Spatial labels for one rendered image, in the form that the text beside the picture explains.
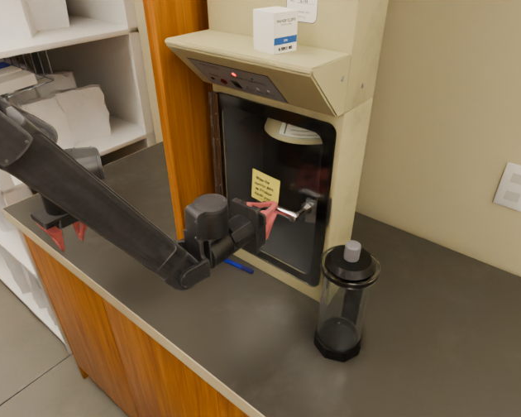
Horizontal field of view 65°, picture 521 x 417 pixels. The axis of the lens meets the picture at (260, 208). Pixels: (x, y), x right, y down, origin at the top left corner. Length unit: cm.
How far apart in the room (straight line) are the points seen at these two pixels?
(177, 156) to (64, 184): 48
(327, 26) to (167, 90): 36
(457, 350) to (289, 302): 37
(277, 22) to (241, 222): 34
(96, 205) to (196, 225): 18
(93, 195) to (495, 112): 89
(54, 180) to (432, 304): 85
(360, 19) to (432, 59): 44
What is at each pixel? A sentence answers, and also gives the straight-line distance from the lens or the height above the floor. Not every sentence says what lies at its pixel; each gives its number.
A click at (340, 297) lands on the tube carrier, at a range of 77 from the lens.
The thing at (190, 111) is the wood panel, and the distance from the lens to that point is 96.
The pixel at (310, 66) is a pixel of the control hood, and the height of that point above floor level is 151.
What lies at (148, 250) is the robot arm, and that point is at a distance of 62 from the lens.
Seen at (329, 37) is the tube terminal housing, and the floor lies 153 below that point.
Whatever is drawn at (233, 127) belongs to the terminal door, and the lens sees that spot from 89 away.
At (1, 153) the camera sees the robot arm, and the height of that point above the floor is 149.
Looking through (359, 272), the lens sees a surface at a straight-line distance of 74.
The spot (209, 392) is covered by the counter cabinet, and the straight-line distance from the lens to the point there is 103.
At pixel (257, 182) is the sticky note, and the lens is 90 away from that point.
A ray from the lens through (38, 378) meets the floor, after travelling 223.
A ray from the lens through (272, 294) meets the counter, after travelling 101.
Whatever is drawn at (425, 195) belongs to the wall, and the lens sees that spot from 123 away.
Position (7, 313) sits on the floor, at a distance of 259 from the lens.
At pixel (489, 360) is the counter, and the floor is 94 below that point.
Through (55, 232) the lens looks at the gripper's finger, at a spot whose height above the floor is 116.
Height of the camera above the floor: 167
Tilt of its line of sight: 34 degrees down
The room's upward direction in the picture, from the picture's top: straight up
